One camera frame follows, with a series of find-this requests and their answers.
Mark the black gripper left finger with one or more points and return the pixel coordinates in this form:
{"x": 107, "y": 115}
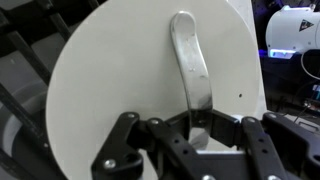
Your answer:
{"x": 133, "y": 150}

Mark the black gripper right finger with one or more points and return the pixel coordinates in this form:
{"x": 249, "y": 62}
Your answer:
{"x": 276, "y": 146}

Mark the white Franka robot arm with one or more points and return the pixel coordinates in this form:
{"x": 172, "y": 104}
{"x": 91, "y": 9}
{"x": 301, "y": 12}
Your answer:
{"x": 286, "y": 30}

